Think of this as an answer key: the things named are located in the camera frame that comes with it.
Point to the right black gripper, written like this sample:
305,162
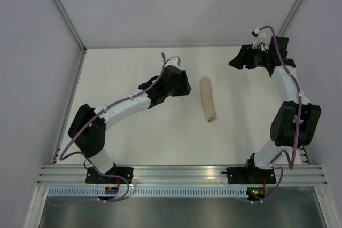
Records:
244,57

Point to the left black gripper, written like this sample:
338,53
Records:
185,88

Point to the beige cloth napkin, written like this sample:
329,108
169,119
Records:
206,93

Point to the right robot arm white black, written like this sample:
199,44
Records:
283,125

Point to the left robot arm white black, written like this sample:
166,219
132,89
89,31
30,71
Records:
89,127

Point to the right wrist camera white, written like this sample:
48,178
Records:
260,38

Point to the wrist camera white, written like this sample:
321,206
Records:
260,38
174,61

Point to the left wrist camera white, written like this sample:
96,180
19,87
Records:
174,61

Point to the aluminium frame post right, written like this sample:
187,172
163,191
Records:
289,17

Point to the aluminium frame post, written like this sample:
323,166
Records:
68,22
289,17

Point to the aluminium frame back bar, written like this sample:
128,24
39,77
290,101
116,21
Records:
183,45

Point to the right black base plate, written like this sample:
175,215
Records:
237,176

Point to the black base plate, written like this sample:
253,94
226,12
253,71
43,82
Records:
237,176
93,177

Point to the aluminium frame right rail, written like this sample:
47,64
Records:
289,90

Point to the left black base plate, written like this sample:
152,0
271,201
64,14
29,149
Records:
93,177

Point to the aluminium mounting rail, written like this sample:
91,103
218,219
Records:
183,176

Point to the white slotted cable duct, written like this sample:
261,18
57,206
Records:
154,192

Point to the aluminium frame post left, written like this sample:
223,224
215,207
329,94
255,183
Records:
68,22

